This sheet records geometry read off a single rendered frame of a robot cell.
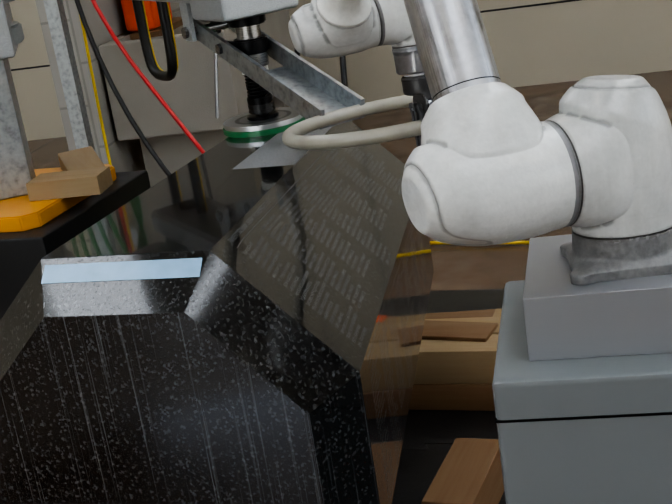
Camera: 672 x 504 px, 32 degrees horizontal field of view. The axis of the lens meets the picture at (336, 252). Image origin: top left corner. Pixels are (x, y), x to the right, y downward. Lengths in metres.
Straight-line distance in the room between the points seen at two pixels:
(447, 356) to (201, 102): 2.62
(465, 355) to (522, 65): 4.47
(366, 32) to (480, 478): 1.08
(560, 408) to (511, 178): 0.32
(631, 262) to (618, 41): 5.87
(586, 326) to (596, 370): 0.06
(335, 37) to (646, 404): 0.94
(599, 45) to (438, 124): 5.94
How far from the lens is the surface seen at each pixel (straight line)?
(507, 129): 1.61
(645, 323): 1.68
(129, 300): 2.21
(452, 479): 2.77
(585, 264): 1.72
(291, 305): 2.20
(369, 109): 2.79
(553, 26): 7.52
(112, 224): 2.48
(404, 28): 2.28
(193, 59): 5.54
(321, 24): 2.22
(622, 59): 7.57
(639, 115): 1.67
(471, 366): 3.27
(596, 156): 1.65
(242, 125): 3.09
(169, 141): 5.80
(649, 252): 1.71
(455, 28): 1.67
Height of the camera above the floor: 1.51
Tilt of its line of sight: 18 degrees down
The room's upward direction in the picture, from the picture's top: 9 degrees counter-clockwise
